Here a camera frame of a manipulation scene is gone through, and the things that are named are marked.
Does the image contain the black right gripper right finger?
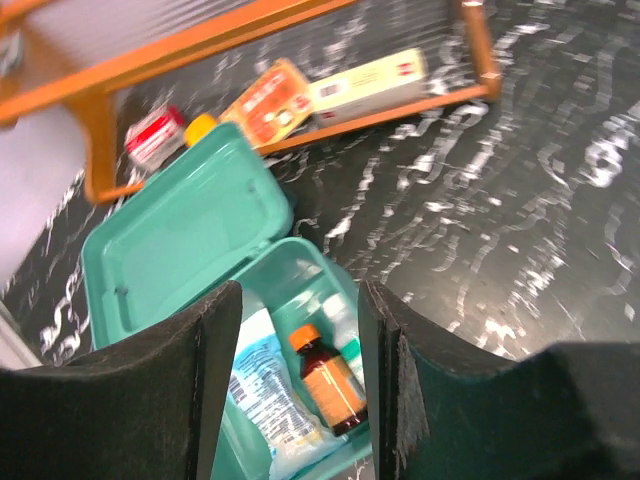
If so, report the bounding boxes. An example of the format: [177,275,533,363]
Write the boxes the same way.
[358,281,639,479]

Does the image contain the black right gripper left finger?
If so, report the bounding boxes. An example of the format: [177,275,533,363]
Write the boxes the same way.
[1,281,242,479]

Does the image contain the blue white swab bag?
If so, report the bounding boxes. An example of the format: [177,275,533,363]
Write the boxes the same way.
[228,306,346,479]

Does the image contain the brown bottle orange label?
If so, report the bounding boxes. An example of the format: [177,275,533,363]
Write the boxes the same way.
[289,324,368,437]

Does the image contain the teal plastic medicine box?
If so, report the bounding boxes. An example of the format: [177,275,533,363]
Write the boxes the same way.
[82,123,373,479]

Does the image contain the white bottle green label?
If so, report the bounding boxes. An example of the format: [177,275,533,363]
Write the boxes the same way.
[322,293,365,388]

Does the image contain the red white medicine box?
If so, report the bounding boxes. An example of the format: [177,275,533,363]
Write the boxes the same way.
[124,103,185,172]

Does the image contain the orange medicine box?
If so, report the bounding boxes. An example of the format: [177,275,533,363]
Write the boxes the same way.
[219,58,313,148]

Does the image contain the long beige medicine box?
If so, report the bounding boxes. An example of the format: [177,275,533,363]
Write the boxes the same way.
[310,48,427,127]

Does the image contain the yellow bottle cap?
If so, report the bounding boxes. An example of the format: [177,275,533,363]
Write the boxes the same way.
[183,113,218,148]

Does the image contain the orange wooden shelf rack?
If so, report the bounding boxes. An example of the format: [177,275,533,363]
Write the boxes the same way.
[1,1,502,199]

